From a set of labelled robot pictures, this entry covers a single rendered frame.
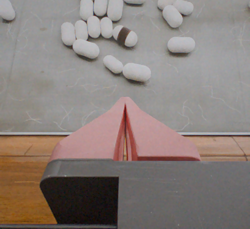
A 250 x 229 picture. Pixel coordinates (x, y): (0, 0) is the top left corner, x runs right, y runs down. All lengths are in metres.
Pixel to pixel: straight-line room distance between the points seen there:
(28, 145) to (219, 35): 0.30
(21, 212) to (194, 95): 0.25
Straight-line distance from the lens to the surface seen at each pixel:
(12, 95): 0.29
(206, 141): 0.25
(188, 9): 0.31
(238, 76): 0.30
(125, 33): 0.26
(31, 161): 0.24
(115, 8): 0.29
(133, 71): 0.24
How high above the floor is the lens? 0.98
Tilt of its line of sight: 76 degrees down
